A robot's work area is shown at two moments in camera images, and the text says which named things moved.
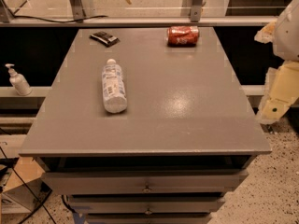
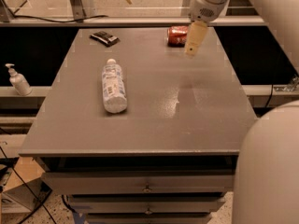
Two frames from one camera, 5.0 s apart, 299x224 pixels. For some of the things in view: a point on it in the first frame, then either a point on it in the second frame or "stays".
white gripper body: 287,36 -> 202,10
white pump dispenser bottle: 19,81 stays
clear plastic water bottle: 114,88 stays
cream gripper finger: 282,90 -> 196,31
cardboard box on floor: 15,198 stays
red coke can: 182,36 stays
